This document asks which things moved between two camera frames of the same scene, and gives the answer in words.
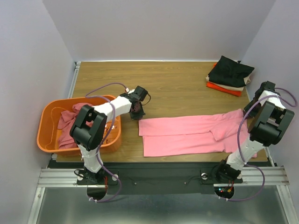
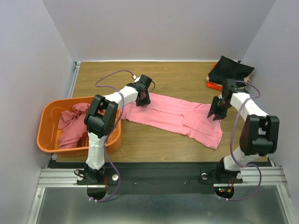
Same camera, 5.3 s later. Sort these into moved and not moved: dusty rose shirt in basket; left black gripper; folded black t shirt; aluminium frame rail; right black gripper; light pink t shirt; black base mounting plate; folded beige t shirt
Moved: right black gripper; left black gripper; light pink t shirt
Not moved: aluminium frame rail; folded black t shirt; black base mounting plate; dusty rose shirt in basket; folded beige t shirt
